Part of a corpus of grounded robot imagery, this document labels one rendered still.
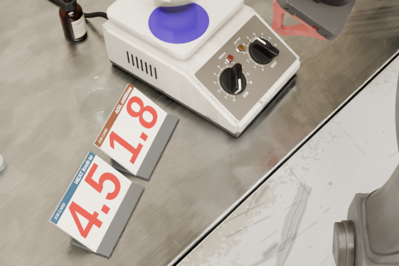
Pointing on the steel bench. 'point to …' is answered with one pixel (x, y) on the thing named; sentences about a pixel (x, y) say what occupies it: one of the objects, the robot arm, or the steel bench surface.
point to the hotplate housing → (188, 70)
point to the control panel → (231, 101)
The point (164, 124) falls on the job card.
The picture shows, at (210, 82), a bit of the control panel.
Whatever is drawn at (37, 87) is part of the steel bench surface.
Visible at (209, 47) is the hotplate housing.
